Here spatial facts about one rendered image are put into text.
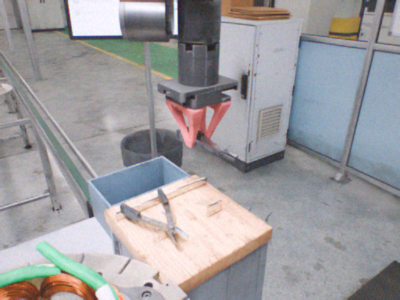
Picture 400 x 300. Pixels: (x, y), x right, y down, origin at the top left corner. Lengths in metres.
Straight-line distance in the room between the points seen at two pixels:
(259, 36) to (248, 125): 0.67
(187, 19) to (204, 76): 0.07
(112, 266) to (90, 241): 0.54
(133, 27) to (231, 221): 0.31
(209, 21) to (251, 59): 1.98
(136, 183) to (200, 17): 0.40
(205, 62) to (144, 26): 0.09
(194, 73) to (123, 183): 0.33
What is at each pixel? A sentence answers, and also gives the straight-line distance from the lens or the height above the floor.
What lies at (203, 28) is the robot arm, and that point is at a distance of 0.42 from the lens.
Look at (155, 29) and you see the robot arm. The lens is 0.43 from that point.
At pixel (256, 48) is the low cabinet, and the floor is 1.03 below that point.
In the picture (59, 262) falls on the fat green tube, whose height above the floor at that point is 1.15.
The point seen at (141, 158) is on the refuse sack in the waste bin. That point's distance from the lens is 1.85.
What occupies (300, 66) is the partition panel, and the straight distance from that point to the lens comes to 2.88.
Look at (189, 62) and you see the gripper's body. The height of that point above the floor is 1.31.
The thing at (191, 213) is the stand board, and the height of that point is 1.06.
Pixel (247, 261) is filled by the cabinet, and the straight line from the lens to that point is 0.52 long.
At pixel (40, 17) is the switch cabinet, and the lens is 13.77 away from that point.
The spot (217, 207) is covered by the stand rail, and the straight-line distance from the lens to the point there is 0.53.
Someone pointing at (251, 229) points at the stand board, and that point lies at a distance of 0.51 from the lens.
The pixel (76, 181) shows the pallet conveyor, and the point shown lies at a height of 0.76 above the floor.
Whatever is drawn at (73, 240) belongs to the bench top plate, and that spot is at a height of 0.78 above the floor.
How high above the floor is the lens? 1.39
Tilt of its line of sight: 26 degrees down
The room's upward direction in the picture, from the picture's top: straight up
